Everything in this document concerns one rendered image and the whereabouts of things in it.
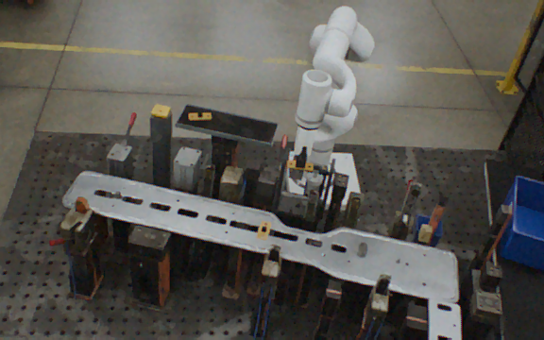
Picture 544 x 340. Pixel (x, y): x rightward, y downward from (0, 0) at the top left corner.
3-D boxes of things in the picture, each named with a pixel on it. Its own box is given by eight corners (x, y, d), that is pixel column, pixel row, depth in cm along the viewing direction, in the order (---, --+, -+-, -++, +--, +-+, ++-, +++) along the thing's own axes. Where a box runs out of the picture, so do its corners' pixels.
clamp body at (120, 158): (108, 226, 241) (100, 158, 217) (118, 207, 249) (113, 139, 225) (130, 231, 240) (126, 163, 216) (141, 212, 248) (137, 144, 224)
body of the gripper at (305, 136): (297, 107, 184) (292, 135, 191) (296, 127, 176) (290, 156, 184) (322, 110, 184) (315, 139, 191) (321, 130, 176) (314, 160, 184)
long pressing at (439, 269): (54, 211, 205) (53, 207, 204) (83, 169, 222) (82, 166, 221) (459, 307, 192) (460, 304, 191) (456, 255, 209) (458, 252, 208)
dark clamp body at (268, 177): (242, 254, 237) (250, 183, 212) (249, 230, 247) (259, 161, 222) (268, 261, 236) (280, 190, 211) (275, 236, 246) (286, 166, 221)
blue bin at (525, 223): (499, 257, 205) (513, 230, 197) (502, 200, 227) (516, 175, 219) (549, 273, 202) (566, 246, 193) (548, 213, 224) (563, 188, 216)
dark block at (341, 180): (314, 261, 238) (333, 183, 210) (317, 248, 243) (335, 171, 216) (327, 264, 238) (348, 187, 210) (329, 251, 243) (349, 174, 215)
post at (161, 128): (150, 201, 254) (147, 117, 225) (157, 189, 259) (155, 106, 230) (167, 205, 253) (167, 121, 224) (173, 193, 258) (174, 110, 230)
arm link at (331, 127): (310, 130, 262) (318, 87, 245) (350, 142, 259) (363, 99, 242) (302, 147, 254) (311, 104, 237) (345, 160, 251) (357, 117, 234)
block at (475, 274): (446, 348, 214) (473, 296, 195) (445, 320, 223) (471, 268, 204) (454, 349, 214) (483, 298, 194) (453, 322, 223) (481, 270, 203)
